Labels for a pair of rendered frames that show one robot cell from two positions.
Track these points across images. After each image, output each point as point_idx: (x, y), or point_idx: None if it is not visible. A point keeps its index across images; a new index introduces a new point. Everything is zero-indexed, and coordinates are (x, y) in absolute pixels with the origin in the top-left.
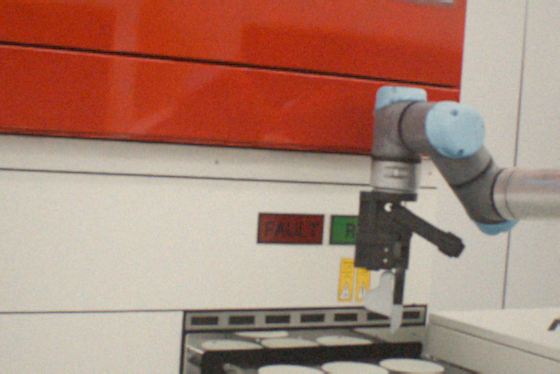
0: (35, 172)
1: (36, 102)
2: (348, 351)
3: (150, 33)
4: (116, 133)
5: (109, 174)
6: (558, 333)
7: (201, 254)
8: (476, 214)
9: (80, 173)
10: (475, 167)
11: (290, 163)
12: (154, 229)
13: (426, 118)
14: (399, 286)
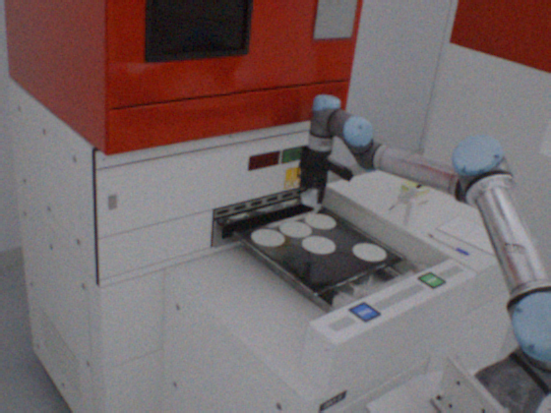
0: (141, 161)
1: (144, 134)
2: None
3: (200, 86)
4: (184, 140)
5: (177, 153)
6: (390, 204)
7: (221, 182)
8: (362, 164)
9: (163, 156)
10: (365, 147)
11: (265, 129)
12: (200, 175)
13: (344, 126)
14: (321, 197)
